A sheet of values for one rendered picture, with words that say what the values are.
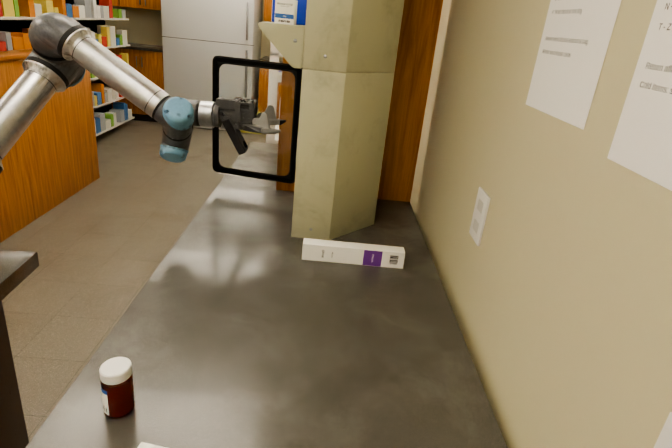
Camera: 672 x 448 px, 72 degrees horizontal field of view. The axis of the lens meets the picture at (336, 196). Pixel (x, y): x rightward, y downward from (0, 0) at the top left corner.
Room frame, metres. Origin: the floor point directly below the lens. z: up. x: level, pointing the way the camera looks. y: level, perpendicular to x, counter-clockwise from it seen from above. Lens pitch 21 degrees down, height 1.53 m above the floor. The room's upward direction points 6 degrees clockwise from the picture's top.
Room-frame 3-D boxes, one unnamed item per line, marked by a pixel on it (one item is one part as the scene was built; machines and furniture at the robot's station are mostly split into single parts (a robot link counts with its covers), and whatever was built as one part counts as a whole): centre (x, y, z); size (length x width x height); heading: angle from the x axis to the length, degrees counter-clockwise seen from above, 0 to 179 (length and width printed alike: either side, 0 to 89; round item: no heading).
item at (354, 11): (1.35, 0.00, 1.33); 0.32 x 0.25 x 0.77; 2
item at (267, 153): (1.52, 0.29, 1.19); 0.30 x 0.01 x 0.40; 82
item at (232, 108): (1.34, 0.32, 1.25); 0.12 x 0.08 x 0.09; 92
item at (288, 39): (1.34, 0.18, 1.46); 0.32 x 0.11 x 0.10; 2
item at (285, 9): (1.27, 0.18, 1.54); 0.05 x 0.05 x 0.06; 89
